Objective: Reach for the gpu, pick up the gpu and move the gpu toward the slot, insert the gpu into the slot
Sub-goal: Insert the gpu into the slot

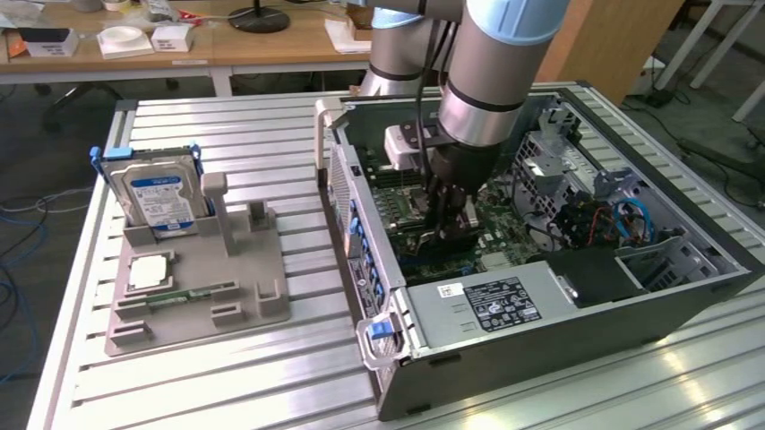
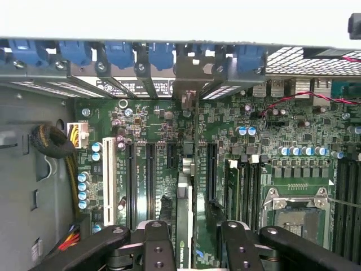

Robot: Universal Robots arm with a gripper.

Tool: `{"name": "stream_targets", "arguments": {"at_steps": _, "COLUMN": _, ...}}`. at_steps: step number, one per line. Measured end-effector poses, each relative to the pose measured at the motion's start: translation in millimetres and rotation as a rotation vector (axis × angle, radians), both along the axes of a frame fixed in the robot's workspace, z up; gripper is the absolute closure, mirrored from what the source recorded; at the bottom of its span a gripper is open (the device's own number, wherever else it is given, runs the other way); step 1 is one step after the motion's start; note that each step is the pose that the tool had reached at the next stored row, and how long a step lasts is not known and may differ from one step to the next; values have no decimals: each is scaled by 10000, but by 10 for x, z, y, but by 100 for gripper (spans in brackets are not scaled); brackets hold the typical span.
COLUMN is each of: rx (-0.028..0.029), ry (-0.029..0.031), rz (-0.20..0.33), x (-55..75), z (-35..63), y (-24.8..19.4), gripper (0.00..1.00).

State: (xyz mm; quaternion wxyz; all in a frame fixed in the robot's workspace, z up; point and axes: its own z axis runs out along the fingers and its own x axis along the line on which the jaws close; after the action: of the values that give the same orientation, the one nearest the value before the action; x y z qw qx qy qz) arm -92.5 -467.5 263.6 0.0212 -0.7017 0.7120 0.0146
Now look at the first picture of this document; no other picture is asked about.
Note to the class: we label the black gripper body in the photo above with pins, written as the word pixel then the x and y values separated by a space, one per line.
pixel 464 165

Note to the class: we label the green and black GPU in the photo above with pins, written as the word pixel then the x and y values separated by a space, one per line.
pixel 460 247

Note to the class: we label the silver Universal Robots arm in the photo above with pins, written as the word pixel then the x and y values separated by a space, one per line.
pixel 496 67

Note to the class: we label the CPU socket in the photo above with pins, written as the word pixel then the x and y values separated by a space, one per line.
pixel 414 197

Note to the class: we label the green motherboard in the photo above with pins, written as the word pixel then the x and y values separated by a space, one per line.
pixel 508 242

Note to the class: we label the grey metal drive cage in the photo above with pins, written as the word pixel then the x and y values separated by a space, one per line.
pixel 550 174

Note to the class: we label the grey power supply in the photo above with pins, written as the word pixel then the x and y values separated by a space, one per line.
pixel 437 322

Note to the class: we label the blue case latch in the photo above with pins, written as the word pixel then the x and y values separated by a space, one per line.
pixel 378 330

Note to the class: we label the grey disk bay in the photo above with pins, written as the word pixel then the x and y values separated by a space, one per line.
pixel 657 257

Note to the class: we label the white paper stack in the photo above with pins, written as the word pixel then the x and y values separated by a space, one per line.
pixel 346 38

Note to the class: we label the open black PC case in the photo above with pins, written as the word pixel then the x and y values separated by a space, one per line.
pixel 538 358

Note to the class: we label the wooden cabinet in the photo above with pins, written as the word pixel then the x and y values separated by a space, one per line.
pixel 604 45

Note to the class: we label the black power adapter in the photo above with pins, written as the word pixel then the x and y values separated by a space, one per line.
pixel 659 98

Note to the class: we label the grey parts rack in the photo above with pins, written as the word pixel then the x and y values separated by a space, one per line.
pixel 203 264

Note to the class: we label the black floor stand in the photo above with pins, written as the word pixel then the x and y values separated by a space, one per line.
pixel 729 157

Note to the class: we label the wooden desk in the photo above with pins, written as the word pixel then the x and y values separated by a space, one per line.
pixel 239 49

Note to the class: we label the black round lamp base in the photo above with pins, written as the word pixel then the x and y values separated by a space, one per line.
pixel 259 21

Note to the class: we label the green RAM stick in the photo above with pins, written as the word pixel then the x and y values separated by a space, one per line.
pixel 179 298

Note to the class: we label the hard disk with blue caddy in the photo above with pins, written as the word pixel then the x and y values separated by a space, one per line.
pixel 150 197

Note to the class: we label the silver CPU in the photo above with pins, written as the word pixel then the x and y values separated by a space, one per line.
pixel 150 273

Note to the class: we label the small white box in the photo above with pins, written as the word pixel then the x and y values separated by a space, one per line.
pixel 173 39

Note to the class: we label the black chair base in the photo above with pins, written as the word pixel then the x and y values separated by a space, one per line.
pixel 66 103

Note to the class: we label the white box with black lid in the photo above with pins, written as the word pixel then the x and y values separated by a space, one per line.
pixel 51 42

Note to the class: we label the orange box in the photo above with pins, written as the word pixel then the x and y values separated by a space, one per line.
pixel 16 48

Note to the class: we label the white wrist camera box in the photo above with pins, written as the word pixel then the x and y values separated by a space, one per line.
pixel 404 148

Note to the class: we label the white table frame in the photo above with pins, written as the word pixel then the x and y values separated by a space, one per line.
pixel 688 42

